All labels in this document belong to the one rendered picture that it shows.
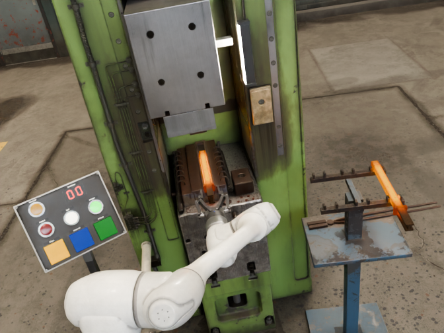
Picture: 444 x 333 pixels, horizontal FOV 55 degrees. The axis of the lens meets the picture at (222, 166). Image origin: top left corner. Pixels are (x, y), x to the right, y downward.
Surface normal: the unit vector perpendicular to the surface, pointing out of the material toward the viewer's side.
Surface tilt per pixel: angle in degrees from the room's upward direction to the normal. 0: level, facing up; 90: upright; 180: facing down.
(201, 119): 90
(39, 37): 90
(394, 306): 0
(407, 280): 0
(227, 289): 90
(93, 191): 60
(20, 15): 90
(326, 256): 0
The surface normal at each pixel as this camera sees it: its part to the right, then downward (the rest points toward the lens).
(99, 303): -0.23, -0.16
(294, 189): 0.14, 0.52
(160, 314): -0.03, 0.06
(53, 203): 0.40, -0.07
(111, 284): -0.17, -0.72
